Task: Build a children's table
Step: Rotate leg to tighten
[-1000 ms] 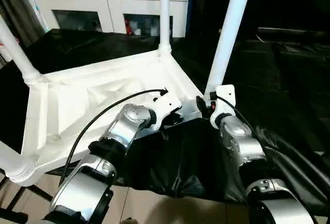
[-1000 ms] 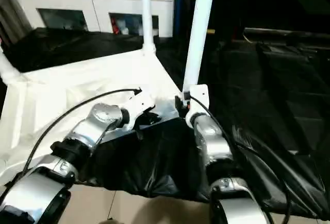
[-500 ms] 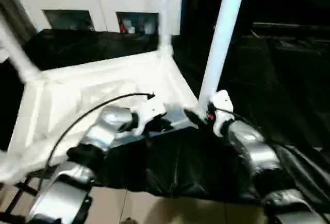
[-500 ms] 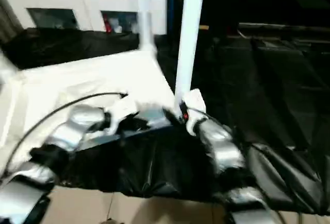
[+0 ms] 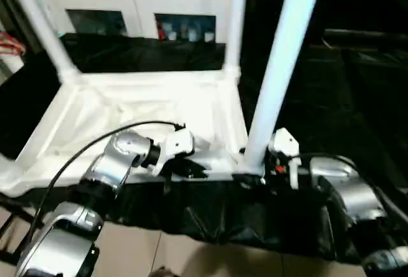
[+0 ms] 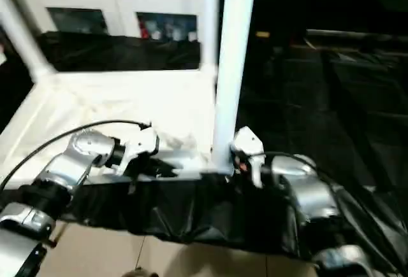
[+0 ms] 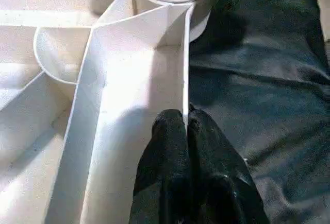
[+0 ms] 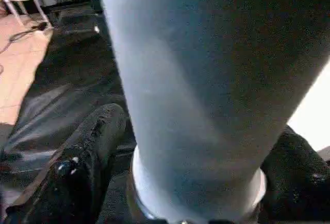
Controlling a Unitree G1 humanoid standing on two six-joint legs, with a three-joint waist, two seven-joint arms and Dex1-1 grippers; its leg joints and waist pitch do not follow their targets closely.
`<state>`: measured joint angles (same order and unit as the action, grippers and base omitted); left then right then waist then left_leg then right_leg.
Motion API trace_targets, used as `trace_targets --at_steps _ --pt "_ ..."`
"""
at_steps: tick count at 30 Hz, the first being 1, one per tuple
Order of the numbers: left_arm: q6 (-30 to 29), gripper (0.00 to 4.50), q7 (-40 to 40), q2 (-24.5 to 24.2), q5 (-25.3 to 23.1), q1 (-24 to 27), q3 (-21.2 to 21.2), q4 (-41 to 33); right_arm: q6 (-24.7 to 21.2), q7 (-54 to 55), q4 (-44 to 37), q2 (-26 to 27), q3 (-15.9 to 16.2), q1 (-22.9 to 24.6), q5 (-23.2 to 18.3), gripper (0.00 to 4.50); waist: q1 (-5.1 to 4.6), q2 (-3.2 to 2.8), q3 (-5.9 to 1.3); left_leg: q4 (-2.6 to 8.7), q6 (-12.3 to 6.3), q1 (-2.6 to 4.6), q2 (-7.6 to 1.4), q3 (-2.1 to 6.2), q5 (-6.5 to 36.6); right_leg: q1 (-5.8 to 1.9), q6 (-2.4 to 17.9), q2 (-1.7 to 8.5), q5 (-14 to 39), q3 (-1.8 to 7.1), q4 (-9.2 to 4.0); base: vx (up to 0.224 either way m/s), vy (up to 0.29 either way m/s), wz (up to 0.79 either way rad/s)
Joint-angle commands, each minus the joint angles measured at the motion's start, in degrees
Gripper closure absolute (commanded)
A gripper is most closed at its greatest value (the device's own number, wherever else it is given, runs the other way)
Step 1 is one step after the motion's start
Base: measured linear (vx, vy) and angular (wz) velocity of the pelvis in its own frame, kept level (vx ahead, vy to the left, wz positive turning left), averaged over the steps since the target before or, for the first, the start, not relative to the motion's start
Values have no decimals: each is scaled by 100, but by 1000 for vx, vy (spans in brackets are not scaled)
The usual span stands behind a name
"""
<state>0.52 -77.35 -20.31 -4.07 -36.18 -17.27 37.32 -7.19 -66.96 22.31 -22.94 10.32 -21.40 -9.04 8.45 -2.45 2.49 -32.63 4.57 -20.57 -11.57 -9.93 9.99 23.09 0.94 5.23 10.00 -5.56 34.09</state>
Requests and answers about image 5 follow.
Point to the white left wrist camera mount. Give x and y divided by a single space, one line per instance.
175 144

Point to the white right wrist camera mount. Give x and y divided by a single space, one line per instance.
285 146

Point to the white plastic table leg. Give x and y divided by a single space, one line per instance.
41 25
237 22
283 60

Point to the grey curtain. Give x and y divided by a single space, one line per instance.
16 6

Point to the white plastic table top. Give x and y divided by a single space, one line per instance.
127 108

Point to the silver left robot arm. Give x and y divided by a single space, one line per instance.
111 165

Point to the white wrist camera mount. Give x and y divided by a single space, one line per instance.
285 146
175 144

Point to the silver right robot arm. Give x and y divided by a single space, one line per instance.
350 188

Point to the black mat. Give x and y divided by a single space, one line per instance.
223 207

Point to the black metal bar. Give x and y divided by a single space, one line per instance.
366 33

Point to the black folding frame bar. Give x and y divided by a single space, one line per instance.
16 223

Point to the red bottle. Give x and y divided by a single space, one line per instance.
161 30

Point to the white glass-door cabinet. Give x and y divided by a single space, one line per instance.
143 0

